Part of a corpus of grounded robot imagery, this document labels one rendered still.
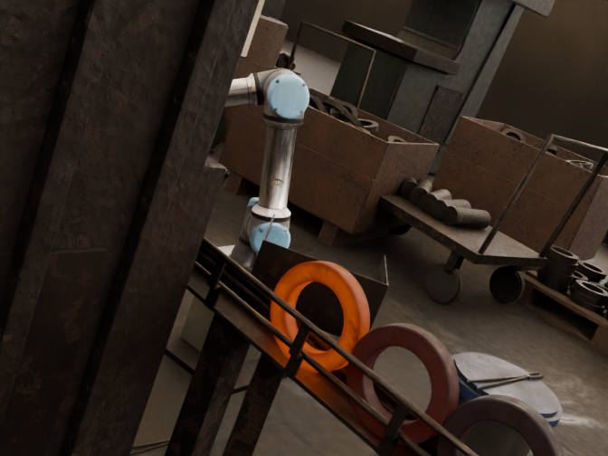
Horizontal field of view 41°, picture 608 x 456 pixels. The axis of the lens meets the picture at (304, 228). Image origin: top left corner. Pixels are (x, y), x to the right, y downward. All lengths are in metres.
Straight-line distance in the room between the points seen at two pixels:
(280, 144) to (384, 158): 1.83
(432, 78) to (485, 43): 0.64
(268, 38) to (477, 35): 2.24
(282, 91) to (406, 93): 4.57
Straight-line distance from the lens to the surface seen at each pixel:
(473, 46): 7.25
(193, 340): 2.68
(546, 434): 1.21
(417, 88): 6.88
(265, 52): 5.66
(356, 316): 1.32
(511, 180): 5.45
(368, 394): 1.34
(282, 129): 2.32
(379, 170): 4.12
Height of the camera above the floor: 1.21
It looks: 16 degrees down
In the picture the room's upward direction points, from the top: 21 degrees clockwise
